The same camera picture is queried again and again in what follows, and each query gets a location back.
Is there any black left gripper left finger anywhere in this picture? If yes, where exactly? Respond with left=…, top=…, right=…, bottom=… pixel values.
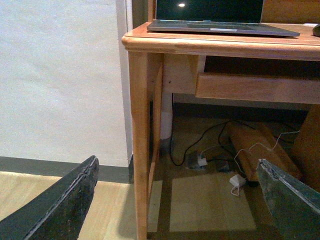
left=0, top=155, right=99, bottom=240

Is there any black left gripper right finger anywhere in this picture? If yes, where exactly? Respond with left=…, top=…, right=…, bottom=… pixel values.
left=256, top=158, right=320, bottom=240

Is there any wooden pull-out keyboard tray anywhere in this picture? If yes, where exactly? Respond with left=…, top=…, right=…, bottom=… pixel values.
left=195, top=73, right=320, bottom=104

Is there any black computer mouse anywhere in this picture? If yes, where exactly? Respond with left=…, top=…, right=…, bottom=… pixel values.
left=312, top=24, right=320, bottom=37

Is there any white power adapter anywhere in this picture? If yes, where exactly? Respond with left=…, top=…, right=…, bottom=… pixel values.
left=229, top=174, right=246, bottom=188

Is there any wooden board under desk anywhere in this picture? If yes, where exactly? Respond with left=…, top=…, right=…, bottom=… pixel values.
left=226, top=122, right=303, bottom=182

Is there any wooden desk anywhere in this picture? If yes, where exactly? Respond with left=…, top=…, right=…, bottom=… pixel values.
left=121, top=0, right=320, bottom=240

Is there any grey open laptop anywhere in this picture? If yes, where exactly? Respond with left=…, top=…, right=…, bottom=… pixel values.
left=147, top=0, right=300, bottom=37

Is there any black floor cable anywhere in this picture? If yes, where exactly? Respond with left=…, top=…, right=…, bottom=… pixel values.
left=169, top=121, right=256, bottom=166

